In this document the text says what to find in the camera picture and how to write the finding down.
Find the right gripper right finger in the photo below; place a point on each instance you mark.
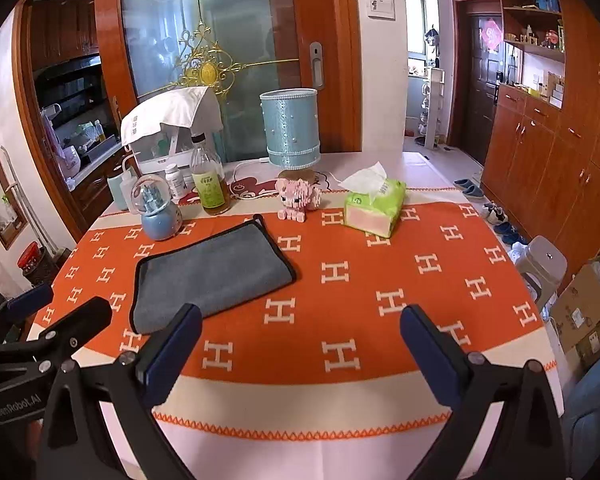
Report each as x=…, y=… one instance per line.
x=527, y=440

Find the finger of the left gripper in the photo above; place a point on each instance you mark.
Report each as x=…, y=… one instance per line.
x=31, y=301
x=66, y=336

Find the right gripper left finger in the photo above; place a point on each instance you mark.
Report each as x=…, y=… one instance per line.
x=75, y=441

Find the red bucket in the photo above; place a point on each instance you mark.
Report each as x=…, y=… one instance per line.
x=29, y=258

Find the cardboard box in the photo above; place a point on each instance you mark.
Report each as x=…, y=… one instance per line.
x=576, y=314

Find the teal ceramic cup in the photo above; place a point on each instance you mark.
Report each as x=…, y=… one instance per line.
x=114, y=185

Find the white squeeze bottle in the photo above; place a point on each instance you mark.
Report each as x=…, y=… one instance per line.
x=129, y=178

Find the blue snow globe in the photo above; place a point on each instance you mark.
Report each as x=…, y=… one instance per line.
x=160, y=217

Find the white plastic stool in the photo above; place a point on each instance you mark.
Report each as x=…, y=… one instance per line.
x=543, y=267

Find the small white pill bottle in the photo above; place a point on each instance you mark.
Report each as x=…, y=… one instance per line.
x=175, y=180

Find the grey towel black trim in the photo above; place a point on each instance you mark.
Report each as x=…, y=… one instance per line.
x=216, y=274

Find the clear plastic storage box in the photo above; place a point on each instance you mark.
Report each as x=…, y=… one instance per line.
x=153, y=152

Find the glass bottle green label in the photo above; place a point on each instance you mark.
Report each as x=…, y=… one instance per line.
x=208, y=176

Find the green tissue pack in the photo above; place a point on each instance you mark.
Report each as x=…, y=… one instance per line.
x=373, y=202

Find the pink block pig figure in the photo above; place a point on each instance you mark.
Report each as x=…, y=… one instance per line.
x=297, y=198

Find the teal cylindrical lamp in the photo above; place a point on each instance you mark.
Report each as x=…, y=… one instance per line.
x=290, y=124

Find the wooden wall cabinet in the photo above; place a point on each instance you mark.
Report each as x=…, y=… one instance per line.
x=543, y=161

